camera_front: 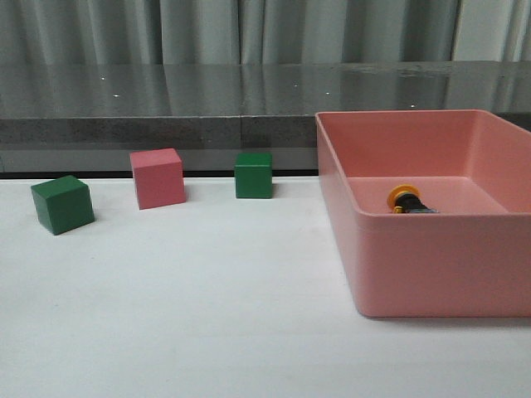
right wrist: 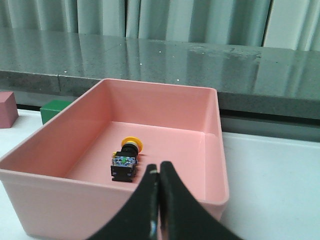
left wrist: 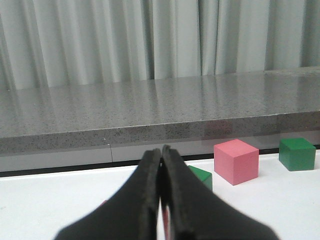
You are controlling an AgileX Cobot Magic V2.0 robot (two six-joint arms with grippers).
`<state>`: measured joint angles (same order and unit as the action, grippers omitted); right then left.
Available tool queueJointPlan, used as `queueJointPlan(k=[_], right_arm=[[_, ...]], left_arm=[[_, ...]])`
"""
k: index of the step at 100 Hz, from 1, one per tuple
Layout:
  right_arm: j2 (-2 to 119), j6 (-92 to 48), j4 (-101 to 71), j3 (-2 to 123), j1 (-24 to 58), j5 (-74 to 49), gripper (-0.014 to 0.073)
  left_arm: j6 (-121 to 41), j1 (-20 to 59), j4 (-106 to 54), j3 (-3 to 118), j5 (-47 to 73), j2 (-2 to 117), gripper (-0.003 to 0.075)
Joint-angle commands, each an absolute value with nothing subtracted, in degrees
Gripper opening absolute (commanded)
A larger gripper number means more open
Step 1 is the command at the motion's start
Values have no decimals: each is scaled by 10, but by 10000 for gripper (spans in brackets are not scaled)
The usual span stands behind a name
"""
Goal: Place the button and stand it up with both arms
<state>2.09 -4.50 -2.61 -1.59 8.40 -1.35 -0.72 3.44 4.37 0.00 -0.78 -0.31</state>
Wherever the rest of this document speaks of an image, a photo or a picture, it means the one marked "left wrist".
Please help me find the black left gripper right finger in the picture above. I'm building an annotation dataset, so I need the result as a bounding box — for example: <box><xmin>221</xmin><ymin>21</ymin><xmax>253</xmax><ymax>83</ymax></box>
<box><xmin>159</xmin><ymin>145</ymin><xmax>278</xmax><ymax>240</ymax></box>

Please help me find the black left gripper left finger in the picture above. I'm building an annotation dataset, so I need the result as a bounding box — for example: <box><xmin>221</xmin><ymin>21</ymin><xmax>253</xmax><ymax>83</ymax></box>
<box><xmin>55</xmin><ymin>148</ymin><xmax>161</xmax><ymax>240</ymax></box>

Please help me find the grey-green curtain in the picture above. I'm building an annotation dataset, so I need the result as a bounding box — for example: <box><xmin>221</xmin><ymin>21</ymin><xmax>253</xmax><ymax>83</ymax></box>
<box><xmin>0</xmin><ymin>0</ymin><xmax>320</xmax><ymax>91</ymax></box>

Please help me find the green wooden cube right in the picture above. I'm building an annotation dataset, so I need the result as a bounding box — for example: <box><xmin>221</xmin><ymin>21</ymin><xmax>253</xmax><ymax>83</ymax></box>
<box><xmin>279</xmin><ymin>138</ymin><xmax>316</xmax><ymax>172</ymax></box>

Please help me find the grey granite ledge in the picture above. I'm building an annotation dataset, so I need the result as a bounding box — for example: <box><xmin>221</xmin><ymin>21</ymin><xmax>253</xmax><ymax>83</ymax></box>
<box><xmin>0</xmin><ymin>66</ymin><xmax>320</xmax><ymax>155</ymax></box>

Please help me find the green wooden cube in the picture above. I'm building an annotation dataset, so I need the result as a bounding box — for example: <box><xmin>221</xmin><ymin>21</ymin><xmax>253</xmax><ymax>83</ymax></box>
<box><xmin>279</xmin><ymin>138</ymin><xmax>316</xmax><ymax>172</ymax></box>
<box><xmin>188</xmin><ymin>165</ymin><xmax>213</xmax><ymax>192</ymax></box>

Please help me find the pink wooden cube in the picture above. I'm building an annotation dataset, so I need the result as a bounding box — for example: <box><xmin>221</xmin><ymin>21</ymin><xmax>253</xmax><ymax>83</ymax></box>
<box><xmin>213</xmin><ymin>139</ymin><xmax>259</xmax><ymax>186</ymax></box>

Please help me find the green wooden cube left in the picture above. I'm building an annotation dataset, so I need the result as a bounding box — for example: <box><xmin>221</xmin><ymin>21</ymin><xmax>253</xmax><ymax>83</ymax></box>
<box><xmin>188</xmin><ymin>165</ymin><xmax>213</xmax><ymax>192</ymax></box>

